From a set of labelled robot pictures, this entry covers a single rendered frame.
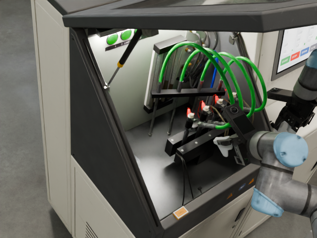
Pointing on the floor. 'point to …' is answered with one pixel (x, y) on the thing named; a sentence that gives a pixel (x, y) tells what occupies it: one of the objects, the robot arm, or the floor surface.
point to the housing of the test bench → (56, 95)
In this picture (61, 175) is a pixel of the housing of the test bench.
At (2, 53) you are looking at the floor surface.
